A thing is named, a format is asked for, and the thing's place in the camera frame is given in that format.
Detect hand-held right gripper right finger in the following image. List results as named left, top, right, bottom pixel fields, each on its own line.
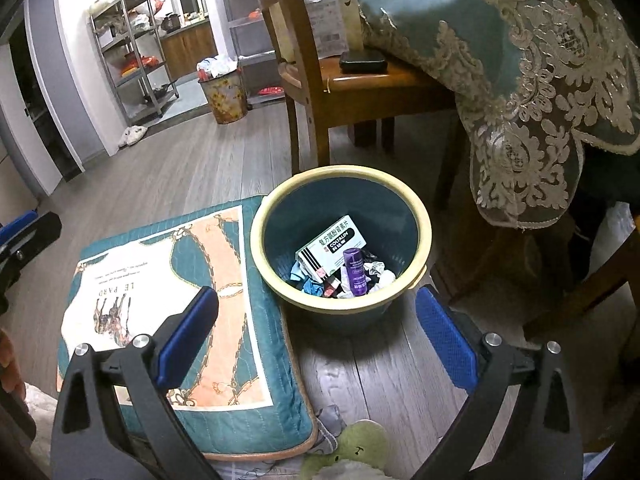
left=412, top=285, right=586, bottom=480

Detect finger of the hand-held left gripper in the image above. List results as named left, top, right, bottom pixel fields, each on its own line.
left=0, top=211, right=62, bottom=288

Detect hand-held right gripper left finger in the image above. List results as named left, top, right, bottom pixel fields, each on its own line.
left=50, top=286, right=223, bottom=480

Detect white tissue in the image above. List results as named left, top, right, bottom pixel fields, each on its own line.
left=362, top=260, right=396, bottom=288

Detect purple bottle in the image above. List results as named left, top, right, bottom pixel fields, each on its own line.
left=341, top=247, right=368, bottom=297

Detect teal bin with yellow rim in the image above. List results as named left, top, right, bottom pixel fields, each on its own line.
left=250, top=165, right=433, bottom=336

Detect white and green medicine box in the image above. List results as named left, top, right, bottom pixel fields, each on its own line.
left=295, top=214, right=370, bottom=281

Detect person's left hand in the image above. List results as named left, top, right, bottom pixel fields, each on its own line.
left=0, top=329, right=26, bottom=401

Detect teal printed cushion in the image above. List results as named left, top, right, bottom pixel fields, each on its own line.
left=56, top=194, right=321, bottom=461

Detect green plush toy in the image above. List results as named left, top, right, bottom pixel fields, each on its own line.
left=300, top=420, right=396, bottom=480

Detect wooden chair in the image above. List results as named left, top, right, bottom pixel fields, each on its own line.
left=245, top=0, right=461, bottom=171
left=522, top=200, right=640, bottom=461

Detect white fluffy cloth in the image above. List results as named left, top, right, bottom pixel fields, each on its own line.
left=315, top=465, right=388, bottom=480

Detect metal shelf rack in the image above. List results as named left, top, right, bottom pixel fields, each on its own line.
left=89, top=0, right=181, bottom=120
left=220, top=0, right=288, bottom=106

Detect floral waste bin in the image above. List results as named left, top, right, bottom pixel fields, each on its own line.
left=198, top=71, right=248, bottom=125

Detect wooden kitchen cabinet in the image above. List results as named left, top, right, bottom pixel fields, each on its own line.
left=160, top=22, right=218, bottom=81

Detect white plastic bags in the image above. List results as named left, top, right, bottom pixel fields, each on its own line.
left=196, top=56, right=238, bottom=79

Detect metal shelf rack right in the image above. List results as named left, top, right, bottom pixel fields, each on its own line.
left=220, top=0, right=288, bottom=106

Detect black case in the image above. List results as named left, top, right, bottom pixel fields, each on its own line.
left=339, top=50, right=388, bottom=73

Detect white printed bag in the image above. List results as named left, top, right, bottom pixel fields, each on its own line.
left=297, top=0, right=351, bottom=58

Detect teal lace tablecloth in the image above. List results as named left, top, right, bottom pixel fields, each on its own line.
left=350, top=0, right=640, bottom=231

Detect tan paper bag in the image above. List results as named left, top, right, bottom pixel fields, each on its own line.
left=332, top=0, right=363, bottom=53

